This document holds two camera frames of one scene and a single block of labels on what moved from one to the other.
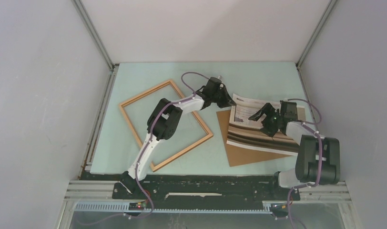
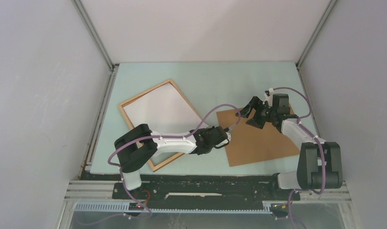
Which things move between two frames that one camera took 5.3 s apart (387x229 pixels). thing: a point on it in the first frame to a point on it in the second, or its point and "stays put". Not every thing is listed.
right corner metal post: [324, 15] stays put
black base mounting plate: [205, 188] stays put
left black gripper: [227, 102] to [203, 130]
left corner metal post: [113, 68] stays put
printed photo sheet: [242, 131] to [166, 113]
